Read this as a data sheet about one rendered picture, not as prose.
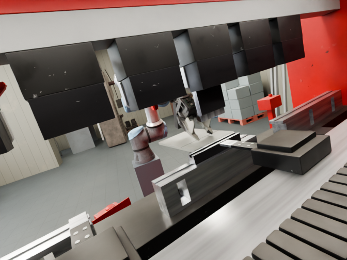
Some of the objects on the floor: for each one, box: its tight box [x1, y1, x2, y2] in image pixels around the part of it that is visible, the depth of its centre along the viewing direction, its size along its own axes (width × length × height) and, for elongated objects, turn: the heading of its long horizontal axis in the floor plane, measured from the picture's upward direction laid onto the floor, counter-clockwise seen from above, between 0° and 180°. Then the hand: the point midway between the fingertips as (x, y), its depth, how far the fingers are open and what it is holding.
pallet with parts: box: [124, 119, 139, 134], centre depth 795 cm, size 83×122×43 cm
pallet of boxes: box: [218, 72, 268, 125], centre depth 490 cm, size 104×70×103 cm
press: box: [98, 61, 128, 148], centre depth 626 cm, size 124×106×248 cm
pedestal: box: [257, 94, 282, 129], centre depth 238 cm, size 20×25×83 cm
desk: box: [65, 125, 98, 154], centre depth 738 cm, size 78×159×82 cm, turn 70°
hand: (203, 135), depth 74 cm, fingers open, 5 cm apart
